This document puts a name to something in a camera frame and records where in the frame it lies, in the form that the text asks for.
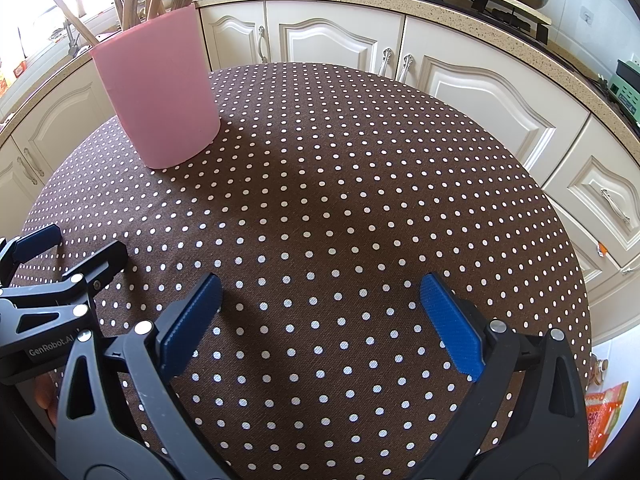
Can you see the orange tag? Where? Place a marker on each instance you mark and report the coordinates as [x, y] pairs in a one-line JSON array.
[[601, 249]]

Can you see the person's left hand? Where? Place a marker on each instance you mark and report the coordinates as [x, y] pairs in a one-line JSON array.
[[45, 392]]

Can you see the orange snack packet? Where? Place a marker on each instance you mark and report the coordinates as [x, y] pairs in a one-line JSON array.
[[602, 420]]

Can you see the brown polka dot tablecloth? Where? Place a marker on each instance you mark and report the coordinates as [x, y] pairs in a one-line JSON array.
[[325, 185]]

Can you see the pink cup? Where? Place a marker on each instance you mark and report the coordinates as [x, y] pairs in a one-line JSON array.
[[160, 90]]

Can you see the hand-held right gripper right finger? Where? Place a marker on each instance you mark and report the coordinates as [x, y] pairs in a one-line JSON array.
[[452, 320]]

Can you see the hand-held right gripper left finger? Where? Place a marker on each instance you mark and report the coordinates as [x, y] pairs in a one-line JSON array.
[[195, 320]]

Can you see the metal faucet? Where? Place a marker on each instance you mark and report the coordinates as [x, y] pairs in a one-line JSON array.
[[71, 40]]

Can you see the green appliance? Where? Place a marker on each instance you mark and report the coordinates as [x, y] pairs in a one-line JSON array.
[[627, 95]]

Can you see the speckled beige countertop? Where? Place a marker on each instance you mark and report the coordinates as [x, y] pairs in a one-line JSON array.
[[350, 0]]

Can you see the row of cream cabinet doors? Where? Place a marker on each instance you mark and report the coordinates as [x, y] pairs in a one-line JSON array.
[[340, 40]]

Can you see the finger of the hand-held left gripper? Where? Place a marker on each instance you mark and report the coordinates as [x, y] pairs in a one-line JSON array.
[[37, 242], [105, 260]]

